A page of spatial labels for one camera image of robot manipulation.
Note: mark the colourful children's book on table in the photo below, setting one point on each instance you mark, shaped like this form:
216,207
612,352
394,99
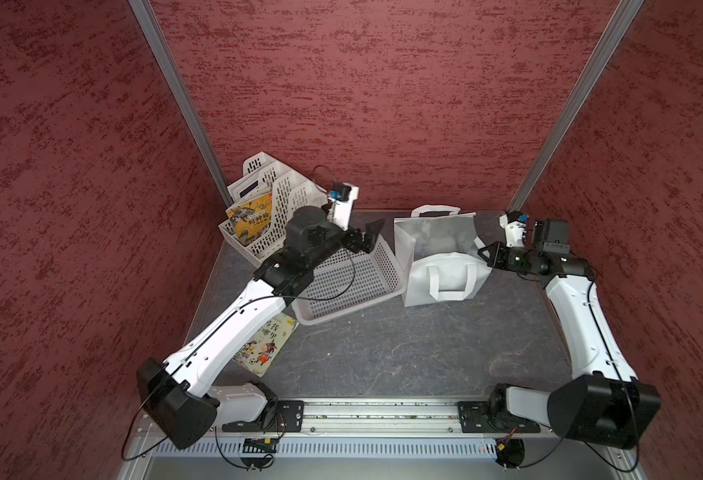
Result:
259,353

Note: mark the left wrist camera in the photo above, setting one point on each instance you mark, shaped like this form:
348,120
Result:
342,196

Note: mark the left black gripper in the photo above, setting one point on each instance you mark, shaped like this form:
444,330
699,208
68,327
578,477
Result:
369,239

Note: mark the right aluminium corner post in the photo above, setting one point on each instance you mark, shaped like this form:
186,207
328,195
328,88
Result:
615,30

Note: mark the aluminium corner post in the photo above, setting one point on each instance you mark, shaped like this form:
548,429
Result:
151,28
615,30

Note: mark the white booklet with blue stripe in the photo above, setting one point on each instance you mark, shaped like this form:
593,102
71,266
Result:
250,185

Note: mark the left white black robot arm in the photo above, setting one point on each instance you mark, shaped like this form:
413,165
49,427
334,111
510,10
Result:
176,392

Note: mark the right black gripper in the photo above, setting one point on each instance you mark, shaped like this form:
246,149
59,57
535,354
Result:
494,259

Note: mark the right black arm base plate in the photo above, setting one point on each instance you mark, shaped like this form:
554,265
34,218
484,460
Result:
480,417

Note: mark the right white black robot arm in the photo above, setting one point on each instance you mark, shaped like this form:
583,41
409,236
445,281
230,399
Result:
604,403

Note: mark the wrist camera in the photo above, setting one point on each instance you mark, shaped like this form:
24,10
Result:
342,196
514,224

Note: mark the left aluminium corner post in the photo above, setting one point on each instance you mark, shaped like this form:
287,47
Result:
151,28

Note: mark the white insulated delivery bag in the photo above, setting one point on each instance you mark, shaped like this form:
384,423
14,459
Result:
438,248

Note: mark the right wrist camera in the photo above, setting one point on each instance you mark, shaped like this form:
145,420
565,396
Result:
514,224

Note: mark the white perforated plastic basket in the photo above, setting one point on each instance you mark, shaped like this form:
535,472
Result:
347,283

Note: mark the white perforated file organizer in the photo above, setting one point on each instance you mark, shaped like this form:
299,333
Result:
291,190

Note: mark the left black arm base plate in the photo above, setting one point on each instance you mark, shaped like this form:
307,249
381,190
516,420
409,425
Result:
281,416

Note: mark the yellow illustrated book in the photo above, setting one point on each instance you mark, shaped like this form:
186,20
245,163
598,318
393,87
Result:
250,218

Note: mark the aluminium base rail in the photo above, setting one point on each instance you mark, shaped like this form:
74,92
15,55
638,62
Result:
384,417

